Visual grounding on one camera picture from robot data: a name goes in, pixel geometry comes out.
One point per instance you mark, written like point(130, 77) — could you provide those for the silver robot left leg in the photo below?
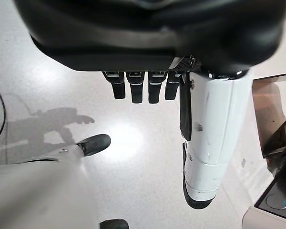
point(38, 195)

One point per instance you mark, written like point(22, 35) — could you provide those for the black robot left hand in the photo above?
point(133, 35)

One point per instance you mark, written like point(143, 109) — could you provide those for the wooden framed furniture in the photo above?
point(264, 100)

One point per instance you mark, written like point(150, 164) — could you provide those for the black rimmed flat platform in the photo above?
point(269, 202)

